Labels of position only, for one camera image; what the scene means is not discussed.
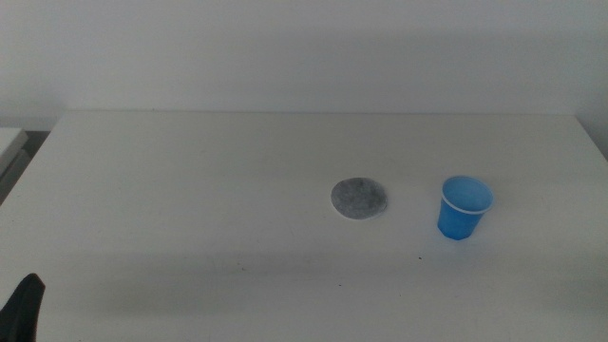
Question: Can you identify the blue plastic cup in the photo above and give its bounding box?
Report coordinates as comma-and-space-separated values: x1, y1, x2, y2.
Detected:
436, 175, 495, 241

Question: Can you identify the round grey cup mat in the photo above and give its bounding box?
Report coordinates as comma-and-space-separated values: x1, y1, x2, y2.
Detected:
330, 177, 389, 221

